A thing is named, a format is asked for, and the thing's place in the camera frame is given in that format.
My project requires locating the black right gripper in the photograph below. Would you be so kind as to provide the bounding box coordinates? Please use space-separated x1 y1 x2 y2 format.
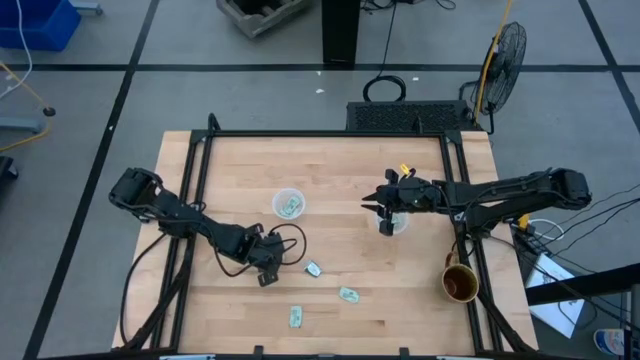
361 168 444 237

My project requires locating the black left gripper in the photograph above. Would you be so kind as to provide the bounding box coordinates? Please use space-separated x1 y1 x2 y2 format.
243 223 287 288

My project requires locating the clear plastic cup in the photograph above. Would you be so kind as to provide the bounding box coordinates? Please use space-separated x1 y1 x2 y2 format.
374 209 410 236
271 187 307 221

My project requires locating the black computer case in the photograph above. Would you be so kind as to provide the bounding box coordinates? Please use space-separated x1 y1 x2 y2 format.
345 99 482 133

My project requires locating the brown ceramic mug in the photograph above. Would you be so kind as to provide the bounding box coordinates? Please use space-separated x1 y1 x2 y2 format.
441 252 480 304

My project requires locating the black tall tower box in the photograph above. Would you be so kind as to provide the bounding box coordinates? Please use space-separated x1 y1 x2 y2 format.
321 0 362 66

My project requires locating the black floor fan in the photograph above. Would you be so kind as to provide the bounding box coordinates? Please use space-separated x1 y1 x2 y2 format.
458 21 528 135

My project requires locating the grey moulded packaging tray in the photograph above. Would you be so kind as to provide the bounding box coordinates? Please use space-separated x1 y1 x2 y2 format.
215 0 312 40

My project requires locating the white paper box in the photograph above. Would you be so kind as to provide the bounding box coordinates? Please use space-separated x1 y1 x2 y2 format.
524 252 586 340

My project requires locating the black metal beam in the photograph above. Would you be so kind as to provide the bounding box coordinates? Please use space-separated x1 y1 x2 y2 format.
524 263 640 307

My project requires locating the white blue shoe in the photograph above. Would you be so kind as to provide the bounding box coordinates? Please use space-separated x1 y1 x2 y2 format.
593 328 627 358

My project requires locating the black chair base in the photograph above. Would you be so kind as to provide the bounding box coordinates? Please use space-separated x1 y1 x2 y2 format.
0 155 20 182

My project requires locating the grey cart leg with caster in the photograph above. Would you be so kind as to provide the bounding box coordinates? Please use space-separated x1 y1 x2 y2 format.
68 0 105 16

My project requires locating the blue plastic bin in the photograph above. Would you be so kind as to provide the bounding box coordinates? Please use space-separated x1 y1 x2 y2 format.
0 0 83 53

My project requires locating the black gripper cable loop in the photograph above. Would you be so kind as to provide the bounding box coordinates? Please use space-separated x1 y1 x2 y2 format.
269 222 308 267

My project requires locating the black aluminium frame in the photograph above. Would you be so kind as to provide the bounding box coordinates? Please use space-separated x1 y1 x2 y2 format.
119 112 539 360

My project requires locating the black coiled cable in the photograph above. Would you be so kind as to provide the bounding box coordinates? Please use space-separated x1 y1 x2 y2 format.
362 0 408 104

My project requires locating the black arm base cable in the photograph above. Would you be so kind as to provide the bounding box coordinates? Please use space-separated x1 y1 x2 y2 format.
118 230 171 346

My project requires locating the white cable loop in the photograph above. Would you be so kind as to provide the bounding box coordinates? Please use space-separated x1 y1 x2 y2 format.
524 217 566 242

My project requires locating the black power cable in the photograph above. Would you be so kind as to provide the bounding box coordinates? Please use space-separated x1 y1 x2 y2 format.
549 183 640 236

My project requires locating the yellow hanging cable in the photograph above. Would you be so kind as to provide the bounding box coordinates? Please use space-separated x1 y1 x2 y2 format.
0 60 55 153

